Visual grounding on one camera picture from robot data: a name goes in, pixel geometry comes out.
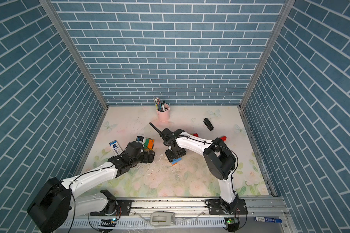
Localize pens in cup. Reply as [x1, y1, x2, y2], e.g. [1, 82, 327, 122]
[154, 97, 167, 112]

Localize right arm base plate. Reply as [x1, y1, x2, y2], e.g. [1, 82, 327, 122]
[205, 198, 248, 215]

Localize blue white marker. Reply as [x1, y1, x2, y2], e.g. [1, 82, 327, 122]
[254, 216, 283, 223]

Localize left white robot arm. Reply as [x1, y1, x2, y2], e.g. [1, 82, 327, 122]
[27, 141, 155, 233]

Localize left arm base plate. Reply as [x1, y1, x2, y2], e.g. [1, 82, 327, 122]
[91, 200, 133, 216]

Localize blue lego brick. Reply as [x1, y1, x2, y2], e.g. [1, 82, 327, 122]
[171, 158, 182, 164]

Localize white blue small box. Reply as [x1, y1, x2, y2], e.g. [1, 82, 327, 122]
[109, 140, 123, 156]

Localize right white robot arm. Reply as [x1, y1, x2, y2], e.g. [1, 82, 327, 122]
[158, 128, 239, 214]

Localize black stapler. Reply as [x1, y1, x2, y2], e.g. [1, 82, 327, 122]
[203, 118, 214, 131]

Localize white handheld device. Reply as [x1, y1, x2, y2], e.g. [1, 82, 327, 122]
[150, 211, 175, 227]

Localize pink pen cup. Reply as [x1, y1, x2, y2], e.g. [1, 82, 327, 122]
[157, 103, 171, 122]

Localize dark green lego brick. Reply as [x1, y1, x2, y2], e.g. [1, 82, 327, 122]
[143, 139, 149, 149]

